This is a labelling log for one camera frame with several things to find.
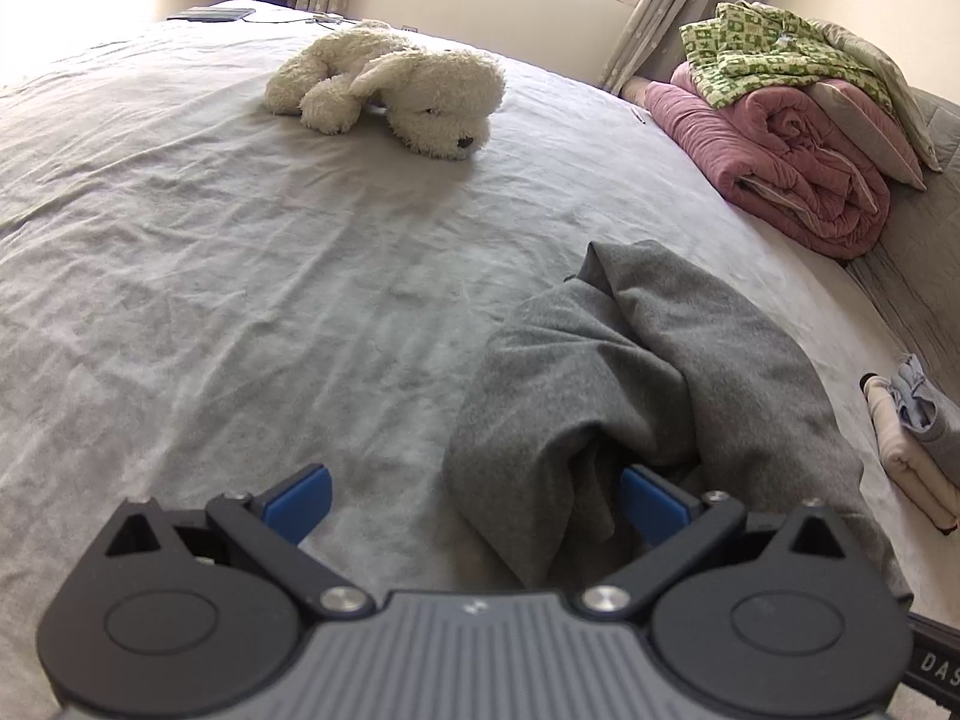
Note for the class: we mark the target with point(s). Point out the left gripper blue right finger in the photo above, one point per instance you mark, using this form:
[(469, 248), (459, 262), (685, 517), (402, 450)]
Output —
[(682, 534)]

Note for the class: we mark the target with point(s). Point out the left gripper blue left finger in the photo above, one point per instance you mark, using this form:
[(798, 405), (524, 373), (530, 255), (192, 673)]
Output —
[(263, 533)]

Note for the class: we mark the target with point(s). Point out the grey t-shirt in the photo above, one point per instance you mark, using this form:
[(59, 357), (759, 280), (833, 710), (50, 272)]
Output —
[(642, 358)]

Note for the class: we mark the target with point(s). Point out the folded beige clothes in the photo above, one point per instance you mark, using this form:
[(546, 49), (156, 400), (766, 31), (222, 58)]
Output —
[(907, 462)]

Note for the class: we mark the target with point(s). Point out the grey bed sheet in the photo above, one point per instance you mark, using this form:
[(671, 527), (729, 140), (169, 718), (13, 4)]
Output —
[(199, 296)]

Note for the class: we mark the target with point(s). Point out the light blue small garment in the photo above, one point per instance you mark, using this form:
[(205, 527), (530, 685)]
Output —
[(928, 415)]

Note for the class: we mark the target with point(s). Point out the folded pink quilt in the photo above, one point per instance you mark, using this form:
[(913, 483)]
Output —
[(775, 154)]

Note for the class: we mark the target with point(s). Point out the white plush dog toy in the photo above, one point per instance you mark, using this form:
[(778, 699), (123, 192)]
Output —
[(437, 99)]

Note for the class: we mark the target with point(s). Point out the green patterned blanket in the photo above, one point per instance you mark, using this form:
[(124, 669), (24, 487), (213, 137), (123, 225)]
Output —
[(746, 47)]

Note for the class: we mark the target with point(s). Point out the dark tablet on bed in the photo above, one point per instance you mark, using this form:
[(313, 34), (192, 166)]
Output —
[(212, 14)]

